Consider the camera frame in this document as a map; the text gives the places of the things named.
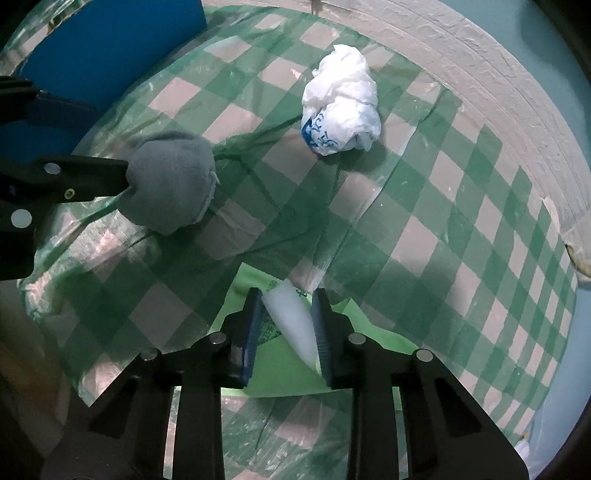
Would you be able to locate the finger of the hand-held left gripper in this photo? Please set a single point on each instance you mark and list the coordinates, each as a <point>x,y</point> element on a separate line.
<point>87,177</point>
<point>60,110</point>

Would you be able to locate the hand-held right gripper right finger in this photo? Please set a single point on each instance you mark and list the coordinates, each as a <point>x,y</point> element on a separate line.
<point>322,341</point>

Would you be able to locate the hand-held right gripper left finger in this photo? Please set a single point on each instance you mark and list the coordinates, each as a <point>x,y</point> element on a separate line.
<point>251,337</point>

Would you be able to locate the grey sock ball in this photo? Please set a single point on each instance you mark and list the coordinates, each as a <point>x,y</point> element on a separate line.
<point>171,180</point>

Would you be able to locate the cardboard box with blue tape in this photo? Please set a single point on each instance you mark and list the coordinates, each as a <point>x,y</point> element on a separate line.
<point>115,41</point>

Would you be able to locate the green checkered plastic tablecloth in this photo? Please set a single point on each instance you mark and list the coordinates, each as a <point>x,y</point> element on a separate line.
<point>415,240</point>

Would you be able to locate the crumpled white plastic bag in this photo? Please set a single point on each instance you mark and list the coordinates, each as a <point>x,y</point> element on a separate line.
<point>341,92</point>

